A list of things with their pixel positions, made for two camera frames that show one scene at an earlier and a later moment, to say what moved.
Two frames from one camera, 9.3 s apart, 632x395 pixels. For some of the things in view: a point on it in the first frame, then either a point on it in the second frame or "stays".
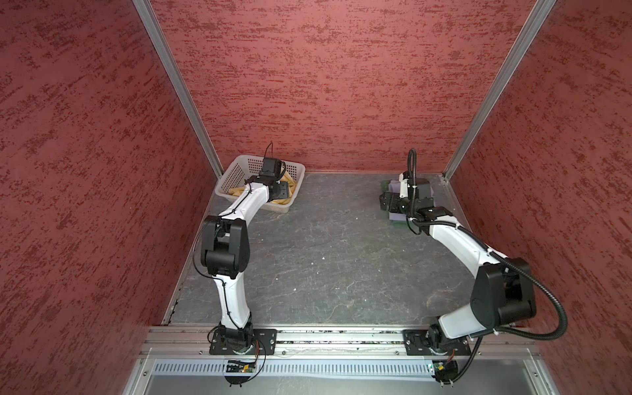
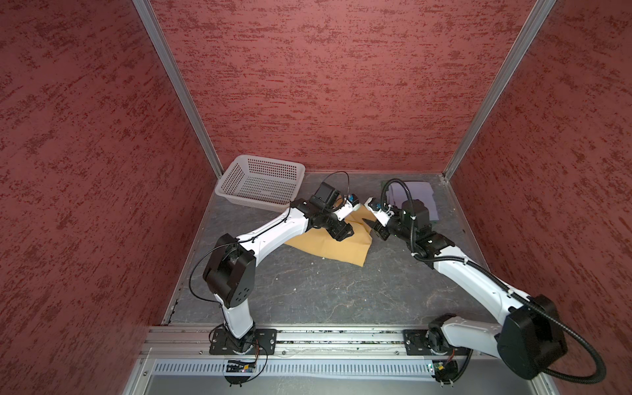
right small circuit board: x=445 y=371 stays
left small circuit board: x=235 y=366 stays
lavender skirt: x=424 y=191 stays
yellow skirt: x=292 y=187 to x=351 y=249
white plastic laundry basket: x=236 y=171 stays
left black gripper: x=284 y=191 to x=340 y=231
